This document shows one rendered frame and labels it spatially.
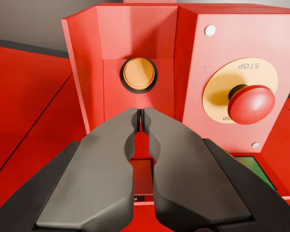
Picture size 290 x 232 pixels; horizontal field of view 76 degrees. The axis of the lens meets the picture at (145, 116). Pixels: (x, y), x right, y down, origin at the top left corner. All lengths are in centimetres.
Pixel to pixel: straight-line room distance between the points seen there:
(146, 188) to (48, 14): 92
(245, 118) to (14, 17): 102
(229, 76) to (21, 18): 98
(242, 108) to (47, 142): 40
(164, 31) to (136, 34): 3
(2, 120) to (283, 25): 54
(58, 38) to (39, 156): 69
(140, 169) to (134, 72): 11
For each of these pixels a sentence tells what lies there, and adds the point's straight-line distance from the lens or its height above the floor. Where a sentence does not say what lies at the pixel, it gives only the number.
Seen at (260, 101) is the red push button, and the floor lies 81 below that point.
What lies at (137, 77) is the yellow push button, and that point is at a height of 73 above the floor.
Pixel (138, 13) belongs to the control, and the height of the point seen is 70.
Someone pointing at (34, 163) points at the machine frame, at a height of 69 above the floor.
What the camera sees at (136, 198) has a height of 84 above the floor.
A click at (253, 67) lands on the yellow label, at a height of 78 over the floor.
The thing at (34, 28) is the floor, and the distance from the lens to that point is 106.
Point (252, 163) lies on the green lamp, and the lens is 26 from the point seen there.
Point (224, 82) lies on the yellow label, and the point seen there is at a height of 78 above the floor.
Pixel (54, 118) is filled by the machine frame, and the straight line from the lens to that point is 54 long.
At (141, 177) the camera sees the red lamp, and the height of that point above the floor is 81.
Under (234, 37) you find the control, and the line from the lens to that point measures 18.
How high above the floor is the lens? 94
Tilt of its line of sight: 55 degrees down
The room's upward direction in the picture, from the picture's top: 176 degrees clockwise
